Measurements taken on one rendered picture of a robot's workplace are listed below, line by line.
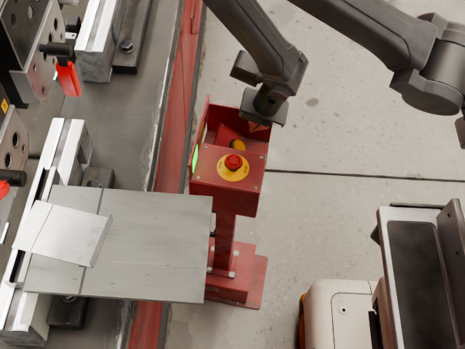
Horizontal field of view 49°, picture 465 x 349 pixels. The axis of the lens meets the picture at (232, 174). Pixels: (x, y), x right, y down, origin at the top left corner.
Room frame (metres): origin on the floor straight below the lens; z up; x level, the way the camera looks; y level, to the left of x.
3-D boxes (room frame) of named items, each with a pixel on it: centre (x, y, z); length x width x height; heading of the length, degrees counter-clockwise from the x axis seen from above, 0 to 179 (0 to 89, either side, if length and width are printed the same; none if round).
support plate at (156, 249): (0.32, 0.16, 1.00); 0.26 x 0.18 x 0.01; 91
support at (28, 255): (0.31, 0.30, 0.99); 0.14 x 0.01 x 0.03; 1
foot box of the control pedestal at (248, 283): (0.66, -0.02, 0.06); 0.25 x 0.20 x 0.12; 84
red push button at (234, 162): (0.62, 0.00, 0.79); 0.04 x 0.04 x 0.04
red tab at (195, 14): (1.34, 0.17, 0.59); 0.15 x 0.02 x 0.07; 1
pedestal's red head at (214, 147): (0.66, 0.01, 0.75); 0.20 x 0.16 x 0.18; 174
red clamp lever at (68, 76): (0.47, 0.25, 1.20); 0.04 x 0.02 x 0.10; 91
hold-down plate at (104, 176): (0.36, 0.25, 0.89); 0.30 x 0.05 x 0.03; 1
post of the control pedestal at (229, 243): (0.66, 0.01, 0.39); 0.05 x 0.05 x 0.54; 84
